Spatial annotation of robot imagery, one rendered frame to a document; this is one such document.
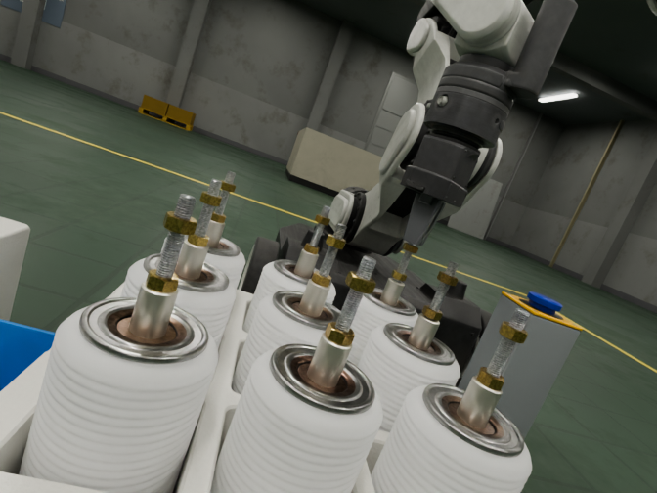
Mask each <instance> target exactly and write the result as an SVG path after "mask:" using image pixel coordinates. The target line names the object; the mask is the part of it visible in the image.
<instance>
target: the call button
mask: <svg viewBox="0 0 657 493"><path fill-rule="evenodd" d="M527 297H528V298H529V301H528V303H529V304H530V305H532V306H534V307H536V308H538V309H540V310H542V311H544V312H547V313H549V314H552V315H554V314H555V312H556V311H560V310H561V308H562V305H561V304H560V303H559V302H557V301H555V300H553V299H551V298H549V297H547V296H544V295H542V294H539V293H537V292H533V291H529V293H528V295H527Z"/></svg>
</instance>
